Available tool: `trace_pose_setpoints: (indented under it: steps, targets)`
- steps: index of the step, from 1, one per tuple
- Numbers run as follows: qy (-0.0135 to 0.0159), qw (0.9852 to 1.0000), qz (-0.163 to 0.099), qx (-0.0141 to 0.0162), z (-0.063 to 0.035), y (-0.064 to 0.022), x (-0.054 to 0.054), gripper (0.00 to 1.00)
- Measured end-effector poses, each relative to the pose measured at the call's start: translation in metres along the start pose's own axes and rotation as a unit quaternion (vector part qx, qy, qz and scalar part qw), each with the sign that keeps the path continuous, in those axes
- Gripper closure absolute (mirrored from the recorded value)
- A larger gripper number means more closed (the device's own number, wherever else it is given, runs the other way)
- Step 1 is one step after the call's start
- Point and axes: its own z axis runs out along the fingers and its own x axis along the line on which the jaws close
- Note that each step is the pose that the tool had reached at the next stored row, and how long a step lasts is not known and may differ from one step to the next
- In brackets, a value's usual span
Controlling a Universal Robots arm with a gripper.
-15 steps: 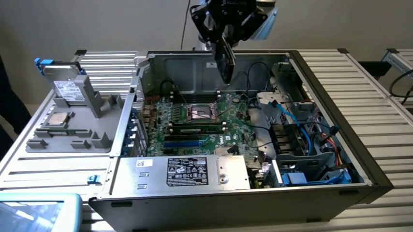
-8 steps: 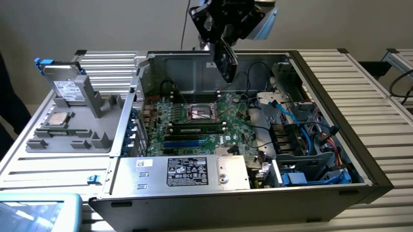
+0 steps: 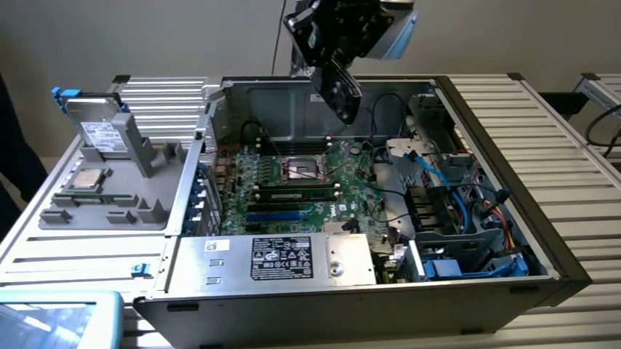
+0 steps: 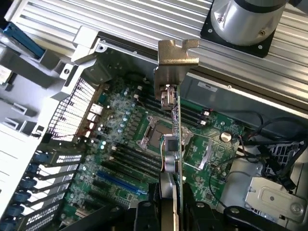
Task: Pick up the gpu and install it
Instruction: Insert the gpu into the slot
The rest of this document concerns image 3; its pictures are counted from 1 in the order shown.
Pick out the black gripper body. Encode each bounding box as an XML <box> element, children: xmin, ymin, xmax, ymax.
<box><xmin>308</xmin><ymin>0</ymin><xmax>395</xmax><ymax>71</ymax></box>

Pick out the black RAM slot bank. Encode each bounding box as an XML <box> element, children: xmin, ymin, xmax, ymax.
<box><xmin>260</xmin><ymin>138</ymin><xmax>334</xmax><ymax>155</ymax></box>

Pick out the socket locking lever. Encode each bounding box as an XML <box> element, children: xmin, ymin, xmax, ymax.
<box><xmin>322</xmin><ymin>143</ymin><xmax>352</xmax><ymax>179</ymax></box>

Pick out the CPU socket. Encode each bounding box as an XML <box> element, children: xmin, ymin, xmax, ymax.
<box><xmin>279</xmin><ymin>155</ymin><xmax>324</xmax><ymax>183</ymax></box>

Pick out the green motherboard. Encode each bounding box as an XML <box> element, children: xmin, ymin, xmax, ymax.
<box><xmin>216</xmin><ymin>139</ymin><xmax>405</xmax><ymax>256</ymax></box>

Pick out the black RAM stick with label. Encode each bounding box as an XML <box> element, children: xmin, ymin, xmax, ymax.
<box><xmin>255</xmin><ymin>184</ymin><xmax>338</xmax><ymax>204</ymax></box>

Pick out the long black expansion slot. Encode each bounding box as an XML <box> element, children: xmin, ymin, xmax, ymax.
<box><xmin>246</xmin><ymin>201</ymin><xmax>318</xmax><ymax>216</ymax></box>

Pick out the blue expansion slot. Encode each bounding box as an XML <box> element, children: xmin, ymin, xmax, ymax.
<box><xmin>246</xmin><ymin>212</ymin><xmax>312</xmax><ymax>223</ymax></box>

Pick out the silver chipset heatsink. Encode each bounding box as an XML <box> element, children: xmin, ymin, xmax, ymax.
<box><xmin>320</xmin><ymin>220</ymin><xmax>351</xmax><ymax>236</ymax></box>

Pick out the grey metal disk bay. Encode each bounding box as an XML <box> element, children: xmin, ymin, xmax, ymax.
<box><xmin>385</xmin><ymin>92</ymin><xmax>506</xmax><ymax>281</ymax></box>

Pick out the hard disk with white label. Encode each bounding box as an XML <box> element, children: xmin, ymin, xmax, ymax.
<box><xmin>64</xmin><ymin>96</ymin><xmax>133</xmax><ymax>154</ymax></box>

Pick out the blue plastic drive caddy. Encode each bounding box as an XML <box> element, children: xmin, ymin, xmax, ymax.
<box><xmin>421</xmin><ymin>250</ymin><xmax>530</xmax><ymax>281</ymax></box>

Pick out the silver power supply unit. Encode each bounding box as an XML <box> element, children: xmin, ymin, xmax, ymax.
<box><xmin>166</xmin><ymin>233</ymin><xmax>378</xmax><ymax>293</ymax></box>

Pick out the grey parts rack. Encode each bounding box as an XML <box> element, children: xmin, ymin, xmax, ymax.
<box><xmin>37</xmin><ymin>112</ymin><xmax>190</xmax><ymax>232</ymax></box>

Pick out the silver CPU chip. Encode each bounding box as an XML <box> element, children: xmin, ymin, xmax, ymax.
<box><xmin>69</xmin><ymin>167</ymin><xmax>115</xmax><ymax>193</ymax></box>

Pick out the green RAM stick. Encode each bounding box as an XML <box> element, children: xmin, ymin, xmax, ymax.
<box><xmin>52</xmin><ymin>193</ymin><xmax>135</xmax><ymax>206</ymax></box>

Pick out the black open PC case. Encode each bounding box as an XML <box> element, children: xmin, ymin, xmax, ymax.
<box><xmin>132</xmin><ymin>74</ymin><xmax>594</xmax><ymax>347</ymax></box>

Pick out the person in dark clothing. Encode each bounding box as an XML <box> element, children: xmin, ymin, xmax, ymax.
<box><xmin>0</xmin><ymin>71</ymin><xmax>51</xmax><ymax>205</ymax></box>

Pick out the silver case side panel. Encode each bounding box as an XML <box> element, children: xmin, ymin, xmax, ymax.
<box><xmin>0</xmin><ymin>136</ymin><xmax>198</xmax><ymax>289</ymax></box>

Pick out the teal framed screen device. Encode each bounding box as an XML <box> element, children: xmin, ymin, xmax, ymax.
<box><xmin>0</xmin><ymin>289</ymin><xmax>123</xmax><ymax>349</ymax></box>

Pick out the black looped case wire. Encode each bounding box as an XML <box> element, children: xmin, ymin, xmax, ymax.
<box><xmin>371</xmin><ymin>92</ymin><xmax>406</xmax><ymax>141</ymax></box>

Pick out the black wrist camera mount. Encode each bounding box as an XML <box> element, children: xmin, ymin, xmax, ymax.
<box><xmin>282</xmin><ymin>5</ymin><xmax>322</xmax><ymax>69</ymax></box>

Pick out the thin black hanging cable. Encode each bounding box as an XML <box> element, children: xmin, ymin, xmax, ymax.
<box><xmin>271</xmin><ymin>0</ymin><xmax>287</xmax><ymax>76</ymax></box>

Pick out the blue SATA wire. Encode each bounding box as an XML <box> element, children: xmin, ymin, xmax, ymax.
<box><xmin>406</xmin><ymin>149</ymin><xmax>467</xmax><ymax>221</ymax></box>

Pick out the black table connector bracket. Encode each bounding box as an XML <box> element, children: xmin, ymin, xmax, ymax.
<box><xmin>537</xmin><ymin>92</ymin><xmax>584</xmax><ymax>118</ymax></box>

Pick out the red yellow power wire bundle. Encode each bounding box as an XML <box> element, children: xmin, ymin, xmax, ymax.
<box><xmin>478</xmin><ymin>188</ymin><xmax>521</xmax><ymax>257</ymax></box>

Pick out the thick black cable loop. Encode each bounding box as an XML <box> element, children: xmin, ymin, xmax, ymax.
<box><xmin>585</xmin><ymin>108</ymin><xmax>621</xmax><ymax>151</ymax></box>

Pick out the blue disk carrier bracket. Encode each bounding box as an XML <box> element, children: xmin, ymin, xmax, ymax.
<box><xmin>49</xmin><ymin>86</ymin><xmax>128</xmax><ymax>114</ymax></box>

